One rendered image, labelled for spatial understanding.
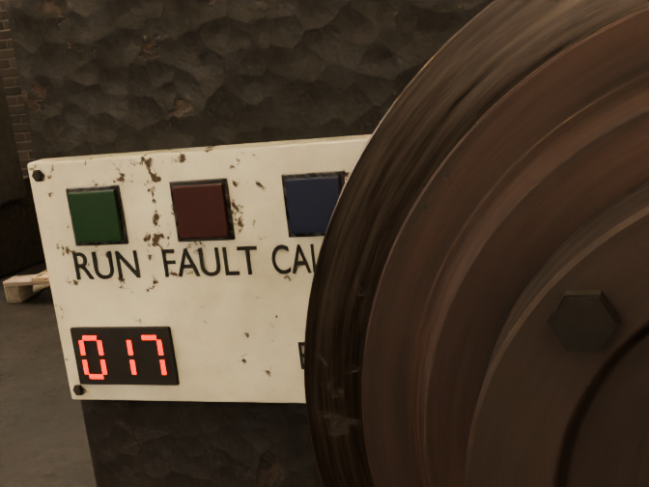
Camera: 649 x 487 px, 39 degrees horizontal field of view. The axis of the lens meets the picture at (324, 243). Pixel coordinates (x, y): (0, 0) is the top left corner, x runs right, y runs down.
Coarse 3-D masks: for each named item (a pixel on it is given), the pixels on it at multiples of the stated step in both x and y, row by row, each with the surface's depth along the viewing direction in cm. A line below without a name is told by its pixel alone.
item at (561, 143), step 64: (576, 64) 38; (640, 64) 37; (512, 128) 40; (576, 128) 38; (640, 128) 36; (448, 192) 41; (512, 192) 39; (576, 192) 38; (448, 256) 42; (512, 256) 39; (384, 320) 44; (448, 320) 41; (384, 384) 44; (448, 384) 41; (384, 448) 45; (448, 448) 42
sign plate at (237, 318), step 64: (64, 192) 64; (128, 192) 63; (256, 192) 60; (64, 256) 66; (128, 256) 64; (192, 256) 63; (256, 256) 61; (64, 320) 67; (128, 320) 66; (192, 320) 64; (256, 320) 63; (128, 384) 67; (192, 384) 65; (256, 384) 64
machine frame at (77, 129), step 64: (64, 0) 63; (128, 0) 61; (192, 0) 60; (256, 0) 59; (320, 0) 58; (384, 0) 57; (448, 0) 55; (64, 64) 64; (128, 64) 62; (192, 64) 61; (256, 64) 60; (320, 64) 59; (384, 64) 58; (64, 128) 65; (128, 128) 64; (192, 128) 62; (256, 128) 61; (320, 128) 60; (128, 448) 71; (192, 448) 69; (256, 448) 68
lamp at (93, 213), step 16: (80, 192) 63; (96, 192) 63; (112, 192) 63; (80, 208) 64; (96, 208) 63; (112, 208) 63; (80, 224) 64; (96, 224) 64; (112, 224) 63; (80, 240) 64; (96, 240) 64; (112, 240) 64
